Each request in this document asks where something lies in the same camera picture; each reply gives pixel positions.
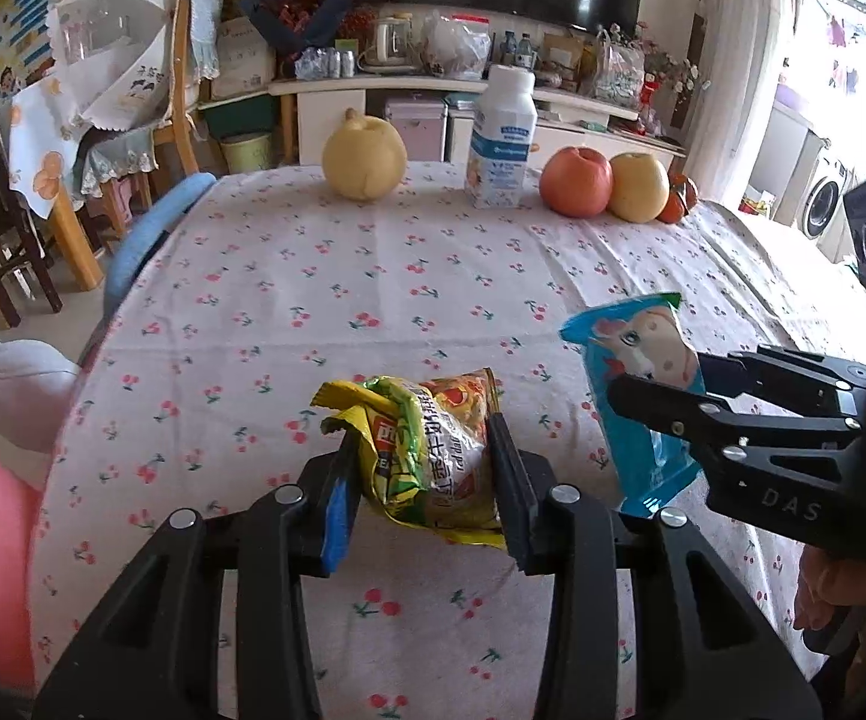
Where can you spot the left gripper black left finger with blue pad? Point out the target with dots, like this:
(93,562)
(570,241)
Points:
(149,649)

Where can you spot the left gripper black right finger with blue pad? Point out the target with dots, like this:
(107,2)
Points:
(702,647)

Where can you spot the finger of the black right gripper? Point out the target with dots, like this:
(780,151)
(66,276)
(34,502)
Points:
(808,384)
(791,455)

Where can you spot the blue cartoon snack bag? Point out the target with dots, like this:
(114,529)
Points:
(636,359)

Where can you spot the yellow green snack bag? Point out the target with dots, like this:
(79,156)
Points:
(423,450)

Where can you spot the person right hand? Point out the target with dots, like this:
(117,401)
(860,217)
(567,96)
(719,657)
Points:
(825,584)

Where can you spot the washing machine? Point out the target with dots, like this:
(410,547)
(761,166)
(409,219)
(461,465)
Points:
(812,201)

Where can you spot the small red persimmon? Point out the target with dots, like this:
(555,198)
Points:
(683,197)

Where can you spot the yellow apple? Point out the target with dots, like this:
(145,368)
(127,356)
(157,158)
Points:
(641,187)

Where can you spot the floral cherry tablecloth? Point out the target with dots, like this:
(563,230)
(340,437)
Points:
(273,285)

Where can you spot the red apple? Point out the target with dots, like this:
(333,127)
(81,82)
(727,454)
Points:
(577,182)

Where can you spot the white grey cushion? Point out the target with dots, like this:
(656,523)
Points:
(37,385)

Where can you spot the white blue milk bottle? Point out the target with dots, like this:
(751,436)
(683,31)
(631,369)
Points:
(505,118)

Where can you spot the pink storage box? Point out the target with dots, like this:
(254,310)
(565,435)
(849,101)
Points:
(422,125)

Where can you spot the white tv cabinet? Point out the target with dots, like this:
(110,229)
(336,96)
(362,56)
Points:
(311,111)

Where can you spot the yellow pear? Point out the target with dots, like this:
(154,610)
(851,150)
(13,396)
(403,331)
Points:
(365,159)

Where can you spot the blue cushion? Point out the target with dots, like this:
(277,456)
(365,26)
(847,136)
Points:
(153,228)

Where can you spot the clear plastic bag on cabinet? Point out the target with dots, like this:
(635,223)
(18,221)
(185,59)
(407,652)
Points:
(454,49)

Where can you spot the electric kettle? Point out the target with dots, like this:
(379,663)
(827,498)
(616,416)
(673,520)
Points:
(391,49)

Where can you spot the wooden dining table with cloth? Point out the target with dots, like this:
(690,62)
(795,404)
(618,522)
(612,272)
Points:
(45,129)

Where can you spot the green waste bin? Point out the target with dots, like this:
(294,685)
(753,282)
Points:
(248,152)

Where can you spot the wooden dining chair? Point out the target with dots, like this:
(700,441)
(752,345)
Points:
(193,61)

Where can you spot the dark red flower bouquet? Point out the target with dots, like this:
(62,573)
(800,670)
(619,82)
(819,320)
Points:
(289,27)

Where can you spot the white mesh food cover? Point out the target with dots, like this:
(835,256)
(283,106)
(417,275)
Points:
(111,57)

